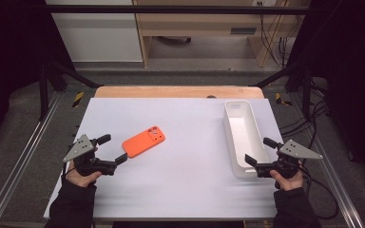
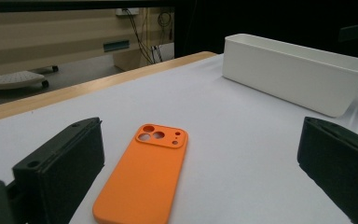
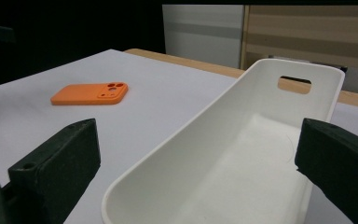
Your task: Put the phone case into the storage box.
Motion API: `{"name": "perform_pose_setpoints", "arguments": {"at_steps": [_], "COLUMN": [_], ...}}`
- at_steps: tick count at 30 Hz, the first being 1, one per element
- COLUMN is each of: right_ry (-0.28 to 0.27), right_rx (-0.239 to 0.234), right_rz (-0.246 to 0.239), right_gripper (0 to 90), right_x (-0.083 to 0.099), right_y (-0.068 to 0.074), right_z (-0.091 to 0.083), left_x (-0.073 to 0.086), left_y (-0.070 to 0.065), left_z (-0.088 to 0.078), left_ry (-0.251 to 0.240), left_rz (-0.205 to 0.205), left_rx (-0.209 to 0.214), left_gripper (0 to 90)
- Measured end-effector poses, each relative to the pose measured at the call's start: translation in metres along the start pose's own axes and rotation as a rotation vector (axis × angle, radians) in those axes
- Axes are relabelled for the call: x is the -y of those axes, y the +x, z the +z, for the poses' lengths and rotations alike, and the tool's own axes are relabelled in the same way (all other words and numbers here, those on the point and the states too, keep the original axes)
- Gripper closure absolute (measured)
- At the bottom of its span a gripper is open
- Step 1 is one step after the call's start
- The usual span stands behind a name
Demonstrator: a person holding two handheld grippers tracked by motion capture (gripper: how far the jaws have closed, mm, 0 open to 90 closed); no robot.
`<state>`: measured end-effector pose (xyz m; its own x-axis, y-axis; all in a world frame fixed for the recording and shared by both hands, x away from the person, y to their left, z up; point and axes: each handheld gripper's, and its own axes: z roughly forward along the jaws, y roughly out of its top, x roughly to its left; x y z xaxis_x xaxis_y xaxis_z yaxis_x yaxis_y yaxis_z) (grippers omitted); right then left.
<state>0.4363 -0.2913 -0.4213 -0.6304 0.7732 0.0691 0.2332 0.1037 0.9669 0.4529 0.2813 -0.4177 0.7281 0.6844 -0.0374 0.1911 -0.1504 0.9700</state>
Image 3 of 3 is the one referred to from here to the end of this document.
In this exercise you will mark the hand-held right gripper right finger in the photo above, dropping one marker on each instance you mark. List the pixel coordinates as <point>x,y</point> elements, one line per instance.
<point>341,161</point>

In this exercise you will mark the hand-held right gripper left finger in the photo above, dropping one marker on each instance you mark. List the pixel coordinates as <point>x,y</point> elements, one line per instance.
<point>59,165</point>

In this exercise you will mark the orange phone case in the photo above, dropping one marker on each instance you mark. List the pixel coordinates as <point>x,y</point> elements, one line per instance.
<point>87,94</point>

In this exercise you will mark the white plastic bin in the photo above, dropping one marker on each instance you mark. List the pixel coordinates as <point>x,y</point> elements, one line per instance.
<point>230,161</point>

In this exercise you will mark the white board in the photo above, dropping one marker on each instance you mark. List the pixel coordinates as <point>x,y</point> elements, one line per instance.
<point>155,102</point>

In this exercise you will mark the white cabinet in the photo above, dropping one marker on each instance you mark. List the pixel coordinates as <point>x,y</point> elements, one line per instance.
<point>202,34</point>

